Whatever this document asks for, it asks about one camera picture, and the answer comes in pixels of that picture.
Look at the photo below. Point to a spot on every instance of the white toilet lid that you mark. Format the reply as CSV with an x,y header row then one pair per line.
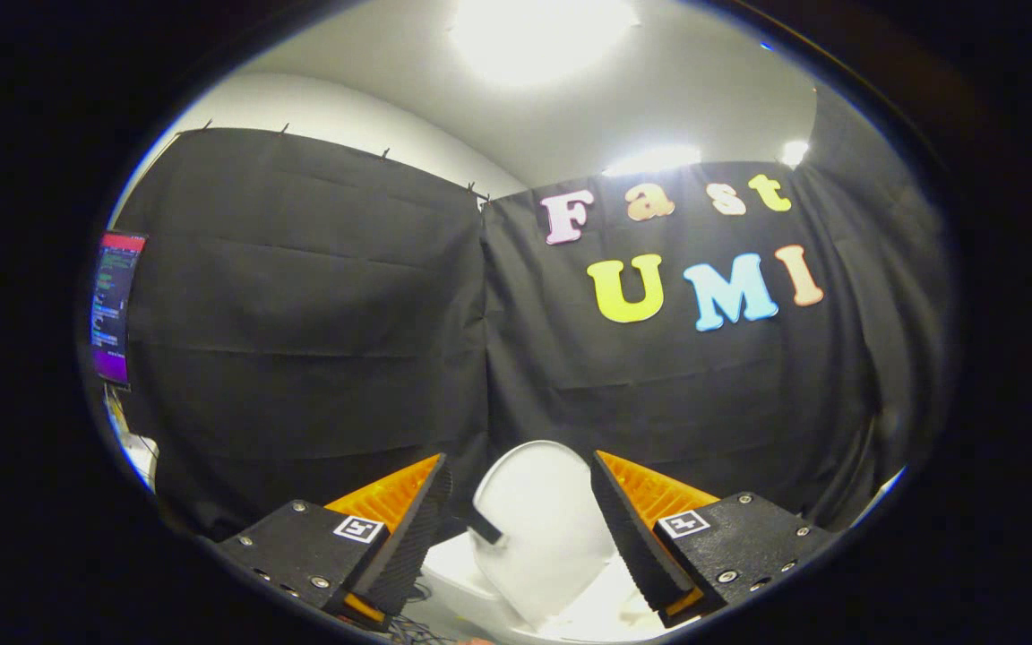
x,y
543,520

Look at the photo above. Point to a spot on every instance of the white toilet bowl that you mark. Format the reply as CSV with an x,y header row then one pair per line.
x,y
453,573

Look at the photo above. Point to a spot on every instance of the black backdrop cloth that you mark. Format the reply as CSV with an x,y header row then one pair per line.
x,y
301,358

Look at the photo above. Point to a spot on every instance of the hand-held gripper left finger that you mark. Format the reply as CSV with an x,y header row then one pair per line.
x,y
413,537

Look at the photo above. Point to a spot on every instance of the large ceiling light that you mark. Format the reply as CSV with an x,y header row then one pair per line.
x,y
543,36

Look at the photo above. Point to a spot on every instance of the ceiling light panel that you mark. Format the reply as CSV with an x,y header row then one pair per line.
x,y
652,161
794,153

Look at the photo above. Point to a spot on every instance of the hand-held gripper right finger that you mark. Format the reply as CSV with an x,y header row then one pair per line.
x,y
628,537

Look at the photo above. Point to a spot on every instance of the computer monitor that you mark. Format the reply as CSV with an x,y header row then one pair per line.
x,y
115,309

